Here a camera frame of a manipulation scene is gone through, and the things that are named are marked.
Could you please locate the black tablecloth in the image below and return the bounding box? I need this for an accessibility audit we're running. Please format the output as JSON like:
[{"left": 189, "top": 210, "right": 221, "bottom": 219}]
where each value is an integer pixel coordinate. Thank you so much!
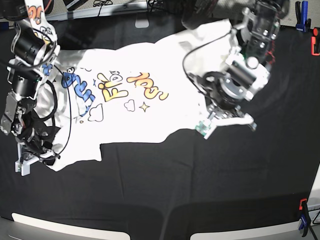
[{"left": 0, "top": 14, "right": 320, "bottom": 240}]

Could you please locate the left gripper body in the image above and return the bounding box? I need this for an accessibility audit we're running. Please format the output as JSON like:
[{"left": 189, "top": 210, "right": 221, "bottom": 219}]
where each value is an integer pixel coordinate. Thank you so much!
[{"left": 204, "top": 103, "right": 257, "bottom": 133}]

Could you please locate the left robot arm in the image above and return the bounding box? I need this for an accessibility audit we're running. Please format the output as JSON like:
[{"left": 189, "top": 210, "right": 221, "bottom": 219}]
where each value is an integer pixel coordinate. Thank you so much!
[{"left": 185, "top": 0, "right": 290, "bottom": 139}]

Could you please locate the blue clamp top right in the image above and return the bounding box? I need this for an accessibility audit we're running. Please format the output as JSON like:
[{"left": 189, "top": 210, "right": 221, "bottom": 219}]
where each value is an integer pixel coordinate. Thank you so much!
[{"left": 295, "top": 0, "right": 311, "bottom": 33}]

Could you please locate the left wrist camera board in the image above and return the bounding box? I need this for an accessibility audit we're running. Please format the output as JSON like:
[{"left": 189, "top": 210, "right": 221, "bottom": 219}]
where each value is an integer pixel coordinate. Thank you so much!
[{"left": 195, "top": 119, "right": 217, "bottom": 140}]

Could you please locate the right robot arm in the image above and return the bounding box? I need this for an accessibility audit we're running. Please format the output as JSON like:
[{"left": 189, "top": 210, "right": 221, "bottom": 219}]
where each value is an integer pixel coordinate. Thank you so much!
[{"left": 0, "top": 0, "right": 60, "bottom": 171}]

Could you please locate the red blue clamp bottom right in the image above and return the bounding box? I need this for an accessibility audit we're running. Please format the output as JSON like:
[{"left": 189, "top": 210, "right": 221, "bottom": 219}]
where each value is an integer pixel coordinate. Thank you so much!
[{"left": 298, "top": 198, "right": 311, "bottom": 237}]

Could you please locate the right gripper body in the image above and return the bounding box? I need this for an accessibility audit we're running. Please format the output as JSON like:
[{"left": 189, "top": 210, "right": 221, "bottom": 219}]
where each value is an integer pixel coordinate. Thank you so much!
[{"left": 14, "top": 122, "right": 60, "bottom": 167}]

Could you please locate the red clamp top right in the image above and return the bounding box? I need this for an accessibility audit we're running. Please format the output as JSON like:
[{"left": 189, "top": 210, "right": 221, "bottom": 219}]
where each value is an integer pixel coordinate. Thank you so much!
[{"left": 311, "top": 27, "right": 320, "bottom": 56}]

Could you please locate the white printed t-shirt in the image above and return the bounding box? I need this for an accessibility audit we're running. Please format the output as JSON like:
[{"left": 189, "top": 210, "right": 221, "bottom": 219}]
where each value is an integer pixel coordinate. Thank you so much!
[{"left": 45, "top": 19, "right": 232, "bottom": 171}]

